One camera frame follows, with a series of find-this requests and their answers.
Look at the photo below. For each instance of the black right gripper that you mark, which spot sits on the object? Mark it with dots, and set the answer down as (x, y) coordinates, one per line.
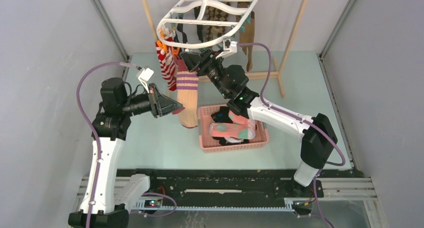
(205, 60)

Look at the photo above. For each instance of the black blue white sock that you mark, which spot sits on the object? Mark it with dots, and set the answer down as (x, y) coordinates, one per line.
(222, 116)

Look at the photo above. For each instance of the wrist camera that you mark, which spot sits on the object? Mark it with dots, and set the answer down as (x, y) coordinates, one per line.
(228, 48)
(144, 74)

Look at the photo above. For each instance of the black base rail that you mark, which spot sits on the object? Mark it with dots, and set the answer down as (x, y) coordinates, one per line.
(202, 188)

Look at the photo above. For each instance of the wooden hanger rack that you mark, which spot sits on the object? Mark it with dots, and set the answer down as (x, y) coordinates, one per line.
(235, 27)

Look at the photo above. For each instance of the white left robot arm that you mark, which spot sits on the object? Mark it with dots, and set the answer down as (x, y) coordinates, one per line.
(100, 207)

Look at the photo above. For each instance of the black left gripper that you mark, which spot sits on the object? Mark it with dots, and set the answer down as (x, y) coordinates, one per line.
(160, 104)

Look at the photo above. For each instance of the red white striped sock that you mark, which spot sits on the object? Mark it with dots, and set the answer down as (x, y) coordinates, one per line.
(168, 67)

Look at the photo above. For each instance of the brown argyle sock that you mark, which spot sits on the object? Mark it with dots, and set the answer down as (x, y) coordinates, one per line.
(217, 15)

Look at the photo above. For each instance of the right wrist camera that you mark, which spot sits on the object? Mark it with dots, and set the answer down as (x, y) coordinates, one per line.
(228, 48)

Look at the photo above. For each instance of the pink plastic basket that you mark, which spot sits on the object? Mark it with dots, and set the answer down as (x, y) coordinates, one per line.
(209, 145)

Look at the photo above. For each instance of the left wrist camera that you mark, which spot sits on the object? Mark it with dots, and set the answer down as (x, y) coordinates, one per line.
(144, 74)

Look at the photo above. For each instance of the pink green patterned sock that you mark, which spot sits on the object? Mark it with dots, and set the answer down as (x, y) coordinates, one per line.
(241, 120)

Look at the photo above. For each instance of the white oval clip hanger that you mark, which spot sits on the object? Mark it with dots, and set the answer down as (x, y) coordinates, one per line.
(183, 12)

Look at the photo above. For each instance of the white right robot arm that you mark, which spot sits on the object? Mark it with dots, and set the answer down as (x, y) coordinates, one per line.
(315, 133)

